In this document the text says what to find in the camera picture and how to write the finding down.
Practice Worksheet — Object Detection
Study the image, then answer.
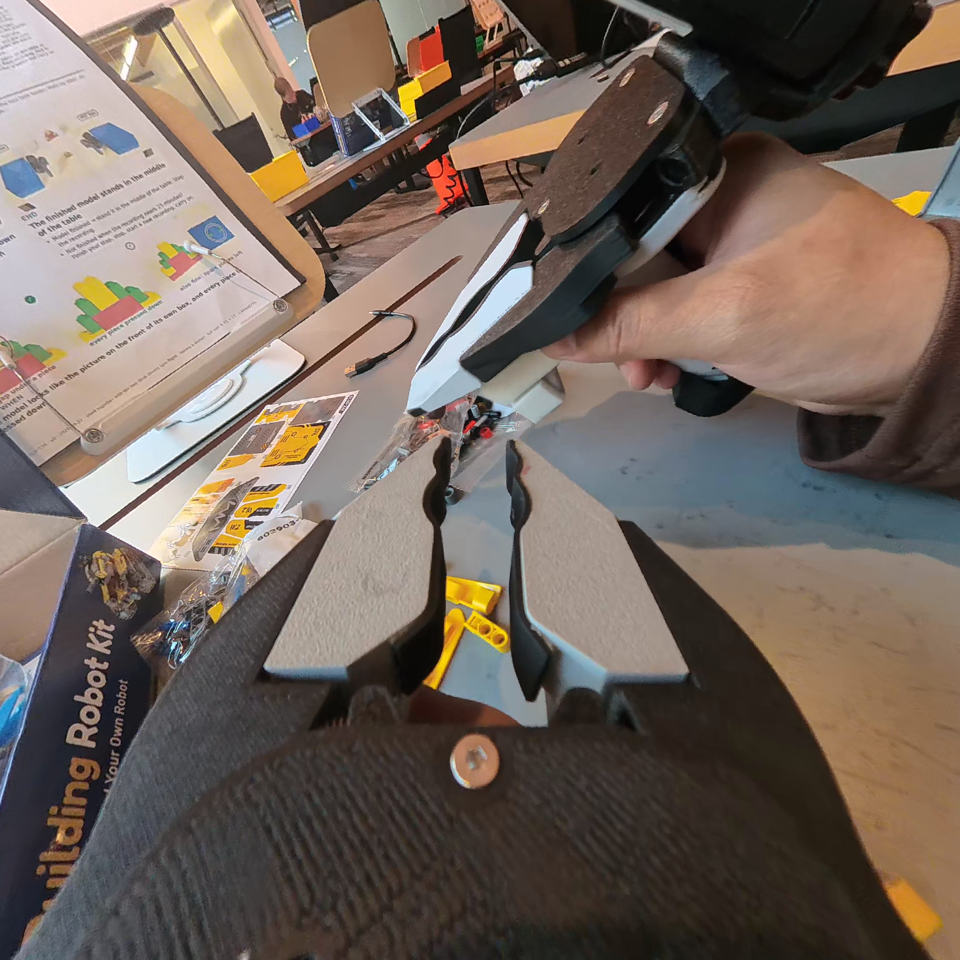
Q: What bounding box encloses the background grey table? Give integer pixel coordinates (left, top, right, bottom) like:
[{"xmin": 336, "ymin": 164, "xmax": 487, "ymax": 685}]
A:
[{"xmin": 448, "ymin": 63, "xmax": 676, "ymax": 172}]

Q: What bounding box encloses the poster display board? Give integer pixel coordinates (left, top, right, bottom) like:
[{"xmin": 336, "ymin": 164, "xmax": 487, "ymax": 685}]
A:
[{"xmin": 0, "ymin": 0, "xmax": 327, "ymax": 489}]

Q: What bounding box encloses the yellow three-hole beam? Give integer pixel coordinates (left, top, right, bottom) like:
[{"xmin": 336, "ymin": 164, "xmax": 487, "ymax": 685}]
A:
[{"xmin": 465, "ymin": 611, "xmax": 511, "ymax": 654}]

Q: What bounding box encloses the plastic bag of yellow parts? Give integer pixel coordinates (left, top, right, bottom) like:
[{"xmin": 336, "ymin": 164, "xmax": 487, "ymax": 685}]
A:
[{"xmin": 131, "ymin": 502, "xmax": 316, "ymax": 669}]

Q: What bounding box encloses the large yellow panel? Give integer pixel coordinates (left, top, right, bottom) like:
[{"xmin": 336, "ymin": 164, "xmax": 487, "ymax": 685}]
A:
[{"xmin": 881, "ymin": 873, "xmax": 945, "ymax": 942}]

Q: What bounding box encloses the person's right hand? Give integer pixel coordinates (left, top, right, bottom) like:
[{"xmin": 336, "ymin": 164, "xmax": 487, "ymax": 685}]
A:
[{"xmin": 541, "ymin": 131, "xmax": 952, "ymax": 417}]

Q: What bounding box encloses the orange traffic cone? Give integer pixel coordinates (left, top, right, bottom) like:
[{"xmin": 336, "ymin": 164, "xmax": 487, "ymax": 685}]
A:
[{"xmin": 431, "ymin": 153, "xmax": 466, "ymax": 215}]

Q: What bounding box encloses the long dark workbench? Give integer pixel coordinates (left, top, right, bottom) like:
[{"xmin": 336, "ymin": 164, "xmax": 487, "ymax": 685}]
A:
[{"xmin": 273, "ymin": 71, "xmax": 526, "ymax": 226}]

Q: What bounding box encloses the dark blue kit box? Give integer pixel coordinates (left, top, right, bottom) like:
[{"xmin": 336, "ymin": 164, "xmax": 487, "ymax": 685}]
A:
[{"xmin": 0, "ymin": 431, "xmax": 165, "ymax": 954}]

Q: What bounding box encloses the black cable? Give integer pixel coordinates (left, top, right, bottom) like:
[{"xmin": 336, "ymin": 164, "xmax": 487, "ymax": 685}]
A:
[{"xmin": 343, "ymin": 309, "xmax": 417, "ymax": 378}]

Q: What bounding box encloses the plastic bag of black parts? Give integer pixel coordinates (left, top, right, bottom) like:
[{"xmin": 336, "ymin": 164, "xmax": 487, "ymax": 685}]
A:
[{"xmin": 346, "ymin": 397, "xmax": 534, "ymax": 496}]

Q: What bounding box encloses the grey desk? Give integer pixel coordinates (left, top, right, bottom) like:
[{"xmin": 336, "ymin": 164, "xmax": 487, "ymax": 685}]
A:
[{"xmin": 60, "ymin": 146, "xmax": 960, "ymax": 960}]

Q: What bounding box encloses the black floor lamp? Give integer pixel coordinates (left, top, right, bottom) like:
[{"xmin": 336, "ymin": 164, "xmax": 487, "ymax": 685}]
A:
[{"xmin": 131, "ymin": 7, "xmax": 226, "ymax": 129}]

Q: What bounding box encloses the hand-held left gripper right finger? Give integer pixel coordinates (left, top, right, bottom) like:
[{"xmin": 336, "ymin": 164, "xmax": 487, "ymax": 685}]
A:
[{"xmin": 506, "ymin": 440, "xmax": 691, "ymax": 704}]

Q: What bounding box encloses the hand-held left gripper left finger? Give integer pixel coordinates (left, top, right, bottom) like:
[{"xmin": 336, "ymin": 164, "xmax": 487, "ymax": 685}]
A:
[{"xmin": 264, "ymin": 438, "xmax": 453, "ymax": 695}]

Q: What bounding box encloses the yellow angled panel piece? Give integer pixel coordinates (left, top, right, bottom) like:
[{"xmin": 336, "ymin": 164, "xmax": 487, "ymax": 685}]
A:
[{"xmin": 446, "ymin": 576, "xmax": 504, "ymax": 610}]

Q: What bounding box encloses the person's left hand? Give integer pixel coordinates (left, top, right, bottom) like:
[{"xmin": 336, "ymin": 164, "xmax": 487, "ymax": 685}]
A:
[{"xmin": 408, "ymin": 686, "xmax": 519, "ymax": 727}]

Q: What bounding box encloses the person's right forearm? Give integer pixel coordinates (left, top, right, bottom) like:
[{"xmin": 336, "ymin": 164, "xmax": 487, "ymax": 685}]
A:
[{"xmin": 796, "ymin": 217, "xmax": 960, "ymax": 496}]

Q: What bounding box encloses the yellow and grey sticker sheet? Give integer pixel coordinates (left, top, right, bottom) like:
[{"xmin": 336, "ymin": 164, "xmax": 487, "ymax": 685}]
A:
[{"xmin": 150, "ymin": 390, "xmax": 360, "ymax": 564}]

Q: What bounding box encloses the yellow storage bin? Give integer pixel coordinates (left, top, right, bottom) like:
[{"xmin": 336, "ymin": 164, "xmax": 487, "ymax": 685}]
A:
[
  {"xmin": 397, "ymin": 61, "xmax": 453, "ymax": 121},
  {"xmin": 247, "ymin": 150, "xmax": 310, "ymax": 202}
]

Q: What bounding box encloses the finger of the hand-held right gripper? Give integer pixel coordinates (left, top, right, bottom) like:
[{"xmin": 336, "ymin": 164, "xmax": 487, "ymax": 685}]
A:
[
  {"xmin": 418, "ymin": 213, "xmax": 532, "ymax": 372},
  {"xmin": 405, "ymin": 266, "xmax": 537, "ymax": 417}
]

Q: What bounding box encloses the yellow curved panel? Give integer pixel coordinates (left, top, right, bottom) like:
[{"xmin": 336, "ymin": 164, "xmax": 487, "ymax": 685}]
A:
[{"xmin": 423, "ymin": 607, "xmax": 468, "ymax": 691}]

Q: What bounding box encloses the plastic bag with blue parts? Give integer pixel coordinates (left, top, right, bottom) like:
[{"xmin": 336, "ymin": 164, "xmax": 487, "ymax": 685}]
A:
[{"xmin": 0, "ymin": 652, "xmax": 42, "ymax": 781}]

